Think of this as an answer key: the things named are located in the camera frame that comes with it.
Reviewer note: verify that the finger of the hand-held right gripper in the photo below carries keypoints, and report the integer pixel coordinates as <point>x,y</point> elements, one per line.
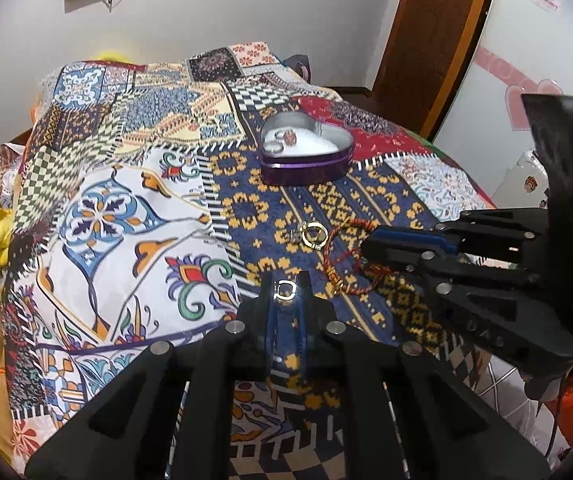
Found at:
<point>396,255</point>
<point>411,236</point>

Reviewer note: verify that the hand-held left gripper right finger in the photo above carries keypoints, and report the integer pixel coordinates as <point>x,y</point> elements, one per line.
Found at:
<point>302,327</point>

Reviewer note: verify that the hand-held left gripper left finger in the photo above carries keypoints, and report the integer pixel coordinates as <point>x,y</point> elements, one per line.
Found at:
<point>272,317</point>

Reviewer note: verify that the small gold hoop earring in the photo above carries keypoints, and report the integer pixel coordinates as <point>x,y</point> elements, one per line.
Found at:
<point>285,289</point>

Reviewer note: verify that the purple heart-shaped tin box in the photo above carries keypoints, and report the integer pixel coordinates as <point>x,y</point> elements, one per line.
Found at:
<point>306,152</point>

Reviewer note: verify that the white printed bag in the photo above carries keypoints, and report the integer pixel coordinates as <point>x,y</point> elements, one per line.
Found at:
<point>529,180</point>

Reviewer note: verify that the white cabinet with pink hearts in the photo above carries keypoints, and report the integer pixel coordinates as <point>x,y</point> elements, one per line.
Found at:
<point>516,60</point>

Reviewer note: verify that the patchwork printed blanket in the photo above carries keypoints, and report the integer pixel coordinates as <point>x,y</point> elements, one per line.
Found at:
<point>141,210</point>

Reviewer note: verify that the brown wooden door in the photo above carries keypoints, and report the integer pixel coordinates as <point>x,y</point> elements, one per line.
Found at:
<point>426,45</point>

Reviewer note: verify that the dark purple bag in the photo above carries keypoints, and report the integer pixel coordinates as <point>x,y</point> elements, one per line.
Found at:
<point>300,66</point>

